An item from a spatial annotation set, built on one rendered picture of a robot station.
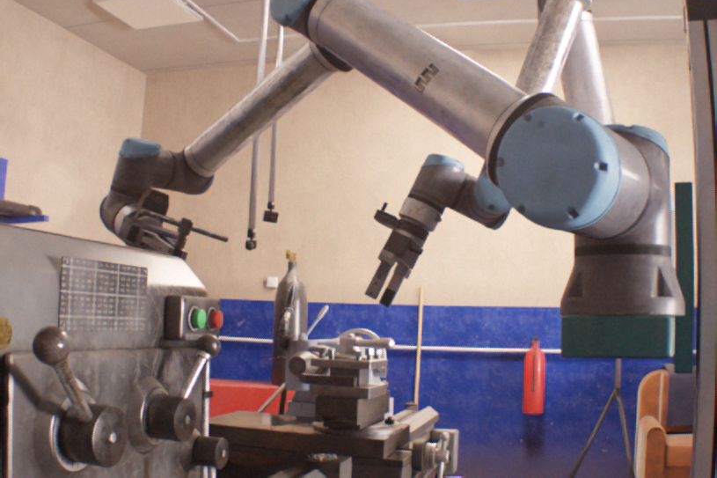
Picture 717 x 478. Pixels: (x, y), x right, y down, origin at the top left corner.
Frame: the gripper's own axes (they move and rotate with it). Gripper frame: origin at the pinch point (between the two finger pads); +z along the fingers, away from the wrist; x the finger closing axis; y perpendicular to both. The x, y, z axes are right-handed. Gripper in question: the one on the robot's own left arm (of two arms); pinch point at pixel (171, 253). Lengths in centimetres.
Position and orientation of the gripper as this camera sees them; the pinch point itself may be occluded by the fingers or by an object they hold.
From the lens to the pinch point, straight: 147.1
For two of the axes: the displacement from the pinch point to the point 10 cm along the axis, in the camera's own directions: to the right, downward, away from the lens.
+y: -3.8, 9.2, 0.2
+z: 5.7, 2.5, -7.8
